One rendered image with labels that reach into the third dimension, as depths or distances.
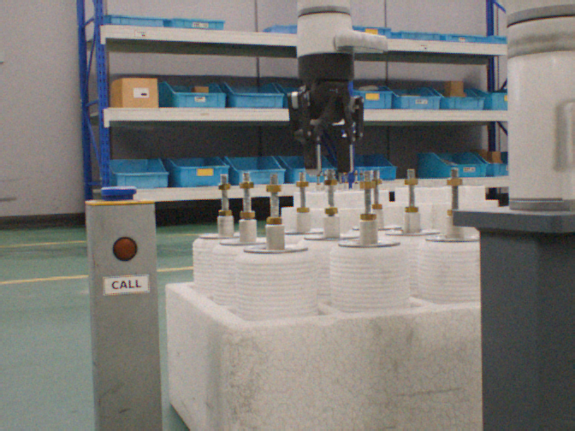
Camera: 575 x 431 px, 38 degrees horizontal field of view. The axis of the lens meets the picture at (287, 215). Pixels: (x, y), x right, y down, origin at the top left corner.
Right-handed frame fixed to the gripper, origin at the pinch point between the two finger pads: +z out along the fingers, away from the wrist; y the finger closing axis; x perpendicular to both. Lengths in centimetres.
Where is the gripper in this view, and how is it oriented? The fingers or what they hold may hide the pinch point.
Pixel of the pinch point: (329, 163)
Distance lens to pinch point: 110.4
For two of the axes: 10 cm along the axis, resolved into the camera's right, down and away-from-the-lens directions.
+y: -6.5, 0.6, -7.6
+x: 7.6, 0.0, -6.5
